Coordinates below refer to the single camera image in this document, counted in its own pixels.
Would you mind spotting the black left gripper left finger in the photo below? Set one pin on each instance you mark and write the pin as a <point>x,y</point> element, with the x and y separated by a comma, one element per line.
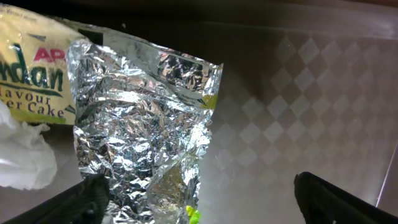
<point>84,203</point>

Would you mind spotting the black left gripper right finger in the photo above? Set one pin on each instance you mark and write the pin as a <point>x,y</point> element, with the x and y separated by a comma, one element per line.
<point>324,203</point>

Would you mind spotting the white paper napkin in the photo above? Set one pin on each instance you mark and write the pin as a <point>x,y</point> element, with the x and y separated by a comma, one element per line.
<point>27,160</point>

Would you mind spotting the silver foil snack wrapper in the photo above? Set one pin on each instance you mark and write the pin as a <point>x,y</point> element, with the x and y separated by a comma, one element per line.
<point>139,111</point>

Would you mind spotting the brown serving tray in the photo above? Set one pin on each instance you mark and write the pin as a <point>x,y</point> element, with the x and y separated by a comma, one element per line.
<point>306,86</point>

